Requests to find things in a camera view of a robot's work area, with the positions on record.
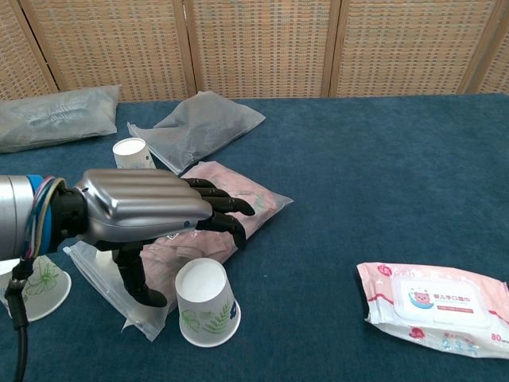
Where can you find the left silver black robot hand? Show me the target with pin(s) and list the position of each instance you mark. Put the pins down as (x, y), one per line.
(139, 199)

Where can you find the white paper cup floral print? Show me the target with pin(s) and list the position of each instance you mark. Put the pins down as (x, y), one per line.
(43, 286)
(129, 153)
(203, 306)

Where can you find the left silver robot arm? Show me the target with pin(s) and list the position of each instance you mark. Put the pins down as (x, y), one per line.
(16, 215)

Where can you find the frosted bag with pink clothes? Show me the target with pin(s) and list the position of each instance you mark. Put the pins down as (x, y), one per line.
(199, 248)

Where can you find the frosted bag with dark clothes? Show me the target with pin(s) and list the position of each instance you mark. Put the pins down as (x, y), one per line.
(199, 123)

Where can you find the frosted bag with light-grey clothes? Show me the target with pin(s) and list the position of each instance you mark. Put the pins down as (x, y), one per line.
(51, 115)

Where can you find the woven rattan folding screen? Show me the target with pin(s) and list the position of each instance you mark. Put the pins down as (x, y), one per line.
(258, 47)

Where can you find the pink wet wipes pack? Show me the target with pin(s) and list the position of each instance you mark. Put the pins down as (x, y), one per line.
(429, 306)

